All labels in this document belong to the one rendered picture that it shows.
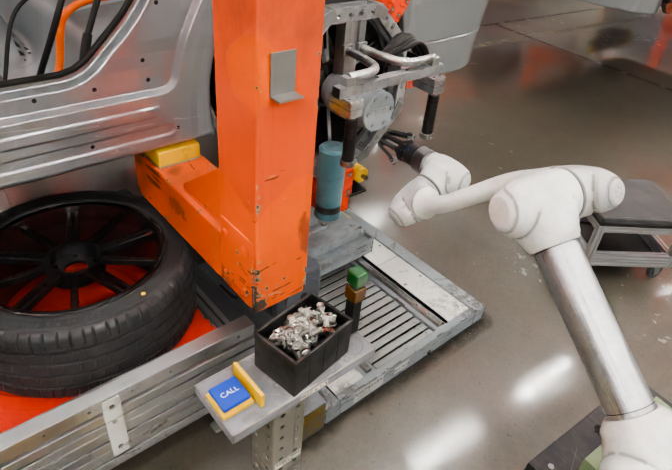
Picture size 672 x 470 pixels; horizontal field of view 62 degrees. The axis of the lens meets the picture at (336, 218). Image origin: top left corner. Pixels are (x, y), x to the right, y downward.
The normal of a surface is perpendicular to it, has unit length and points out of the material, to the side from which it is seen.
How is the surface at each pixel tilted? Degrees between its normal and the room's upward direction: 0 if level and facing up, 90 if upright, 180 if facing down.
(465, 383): 0
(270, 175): 90
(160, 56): 90
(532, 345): 0
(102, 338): 90
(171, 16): 90
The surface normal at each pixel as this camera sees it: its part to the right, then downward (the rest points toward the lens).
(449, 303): 0.08, -0.82
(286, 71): 0.65, 0.48
